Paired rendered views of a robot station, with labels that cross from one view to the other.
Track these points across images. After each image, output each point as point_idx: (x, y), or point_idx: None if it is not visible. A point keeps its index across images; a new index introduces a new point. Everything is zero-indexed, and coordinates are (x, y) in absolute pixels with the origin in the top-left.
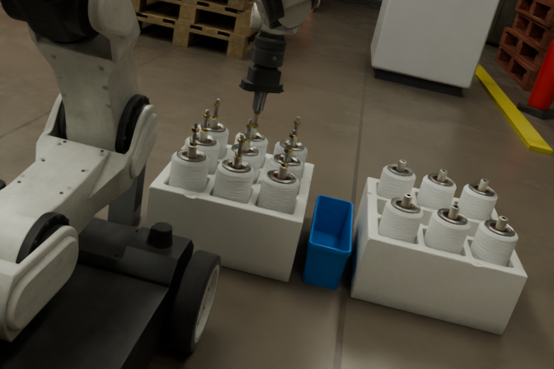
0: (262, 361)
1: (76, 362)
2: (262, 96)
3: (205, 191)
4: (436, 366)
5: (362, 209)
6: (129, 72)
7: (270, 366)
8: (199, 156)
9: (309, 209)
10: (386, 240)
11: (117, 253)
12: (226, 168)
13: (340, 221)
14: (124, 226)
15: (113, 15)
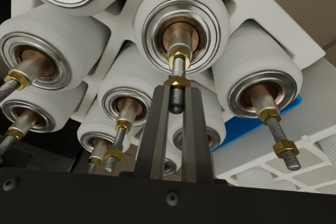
0: (132, 145)
1: None
2: (182, 170)
3: (81, 111)
4: (213, 164)
5: (298, 113)
6: None
7: (135, 147)
8: (43, 121)
9: None
10: (228, 181)
11: (23, 164)
12: (85, 149)
13: None
14: (15, 148)
15: None
